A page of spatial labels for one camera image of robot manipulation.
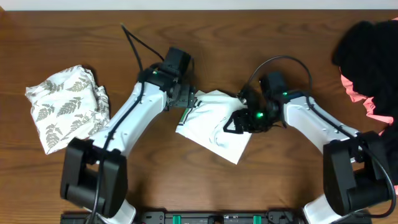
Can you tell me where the white t-shirt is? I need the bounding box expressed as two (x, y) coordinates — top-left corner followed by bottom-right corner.
(175, 90), (251, 164)

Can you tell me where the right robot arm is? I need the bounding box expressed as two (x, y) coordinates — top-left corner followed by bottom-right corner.
(223, 72), (397, 223)

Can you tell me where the fern print fabric bag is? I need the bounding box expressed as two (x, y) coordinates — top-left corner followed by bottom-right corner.
(25, 65), (109, 155)

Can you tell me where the black garment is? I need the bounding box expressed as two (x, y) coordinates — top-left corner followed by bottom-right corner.
(332, 19), (397, 184)

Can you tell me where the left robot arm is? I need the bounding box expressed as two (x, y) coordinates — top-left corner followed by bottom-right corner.
(60, 47), (195, 223)

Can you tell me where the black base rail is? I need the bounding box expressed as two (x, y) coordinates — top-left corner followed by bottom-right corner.
(60, 210), (305, 224)

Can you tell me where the pink garment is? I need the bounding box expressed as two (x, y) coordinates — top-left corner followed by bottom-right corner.
(340, 75), (394, 125)

